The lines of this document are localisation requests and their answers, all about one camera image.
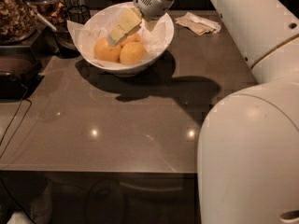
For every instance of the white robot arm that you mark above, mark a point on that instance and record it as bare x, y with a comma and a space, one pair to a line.
248, 150

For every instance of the orange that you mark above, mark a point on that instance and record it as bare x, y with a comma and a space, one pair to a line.
132, 53
104, 52
131, 38

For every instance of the black wire cup holder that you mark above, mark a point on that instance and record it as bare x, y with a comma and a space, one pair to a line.
80, 14

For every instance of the folded brown paper napkins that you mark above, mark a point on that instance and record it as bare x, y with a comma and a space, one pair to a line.
197, 24

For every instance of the white paper bowl liner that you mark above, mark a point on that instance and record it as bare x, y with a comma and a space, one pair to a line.
93, 31

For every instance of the white serving spoon handle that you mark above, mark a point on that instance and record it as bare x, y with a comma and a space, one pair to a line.
43, 20

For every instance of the glass jar of nuts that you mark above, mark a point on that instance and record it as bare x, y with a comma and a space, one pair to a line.
16, 21

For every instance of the black appliance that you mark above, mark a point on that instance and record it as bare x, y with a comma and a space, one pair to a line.
19, 74

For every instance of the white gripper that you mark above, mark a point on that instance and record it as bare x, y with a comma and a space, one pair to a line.
146, 1

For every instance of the white ceramic bowl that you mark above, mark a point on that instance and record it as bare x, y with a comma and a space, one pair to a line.
165, 34

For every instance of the glass jar of dried snacks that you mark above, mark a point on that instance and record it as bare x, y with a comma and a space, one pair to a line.
54, 11

